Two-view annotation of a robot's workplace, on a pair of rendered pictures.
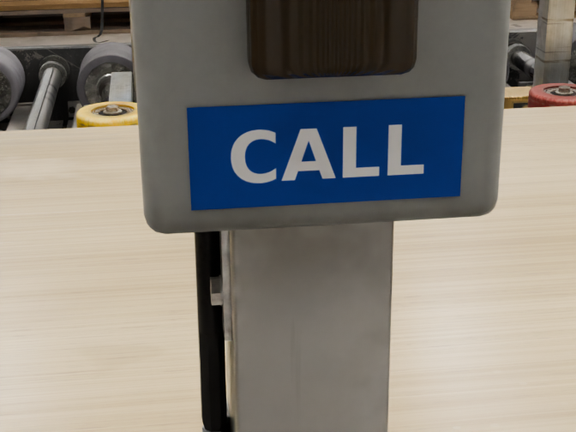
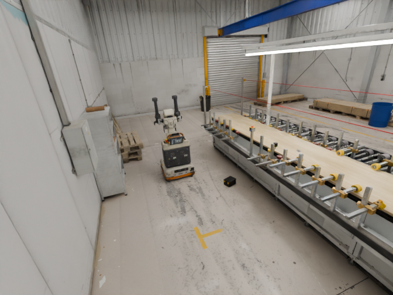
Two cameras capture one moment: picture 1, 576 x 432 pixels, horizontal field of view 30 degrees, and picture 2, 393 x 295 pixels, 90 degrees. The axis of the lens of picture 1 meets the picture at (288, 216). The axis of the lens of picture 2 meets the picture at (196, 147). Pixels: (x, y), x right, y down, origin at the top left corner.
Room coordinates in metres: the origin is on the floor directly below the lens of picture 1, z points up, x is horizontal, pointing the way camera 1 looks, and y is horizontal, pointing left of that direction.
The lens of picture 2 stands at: (-1.30, -2.85, 2.26)
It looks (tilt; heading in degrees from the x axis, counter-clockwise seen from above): 23 degrees down; 79
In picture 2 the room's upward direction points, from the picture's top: 4 degrees counter-clockwise
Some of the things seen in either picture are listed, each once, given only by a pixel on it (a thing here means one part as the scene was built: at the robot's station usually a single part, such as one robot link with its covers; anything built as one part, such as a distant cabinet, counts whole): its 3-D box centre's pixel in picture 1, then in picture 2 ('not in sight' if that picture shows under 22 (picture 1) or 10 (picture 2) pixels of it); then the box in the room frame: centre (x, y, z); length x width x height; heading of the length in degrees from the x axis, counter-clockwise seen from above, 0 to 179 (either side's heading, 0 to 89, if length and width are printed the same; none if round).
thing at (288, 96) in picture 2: not in sight; (280, 98); (5.23, 6.47, 0.23); 2.41 x 0.77 x 0.17; 9
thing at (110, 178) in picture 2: not in sight; (106, 151); (-2.31, 0.94, 0.78); 0.90 x 0.45 x 1.55; 97
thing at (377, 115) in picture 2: not in sight; (381, 114); (5.66, 1.87, 0.36); 0.59 x 0.57 x 0.73; 7
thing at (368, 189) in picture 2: not in sight; (362, 208); (0.45, -1.75, 0.92); 0.04 x 0.04 x 0.48; 7
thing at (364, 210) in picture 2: not in sight; (361, 211); (0.37, -1.80, 0.95); 0.36 x 0.03 x 0.03; 7
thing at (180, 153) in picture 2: not in sight; (175, 150); (-0.98, 0.96, 0.59); 0.55 x 0.34 x 0.83; 6
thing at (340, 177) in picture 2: not in sight; (336, 193); (0.41, -1.50, 0.92); 0.04 x 0.04 x 0.48; 7
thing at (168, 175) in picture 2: not in sight; (176, 166); (-0.99, 1.05, 0.16); 0.67 x 0.64 x 0.25; 96
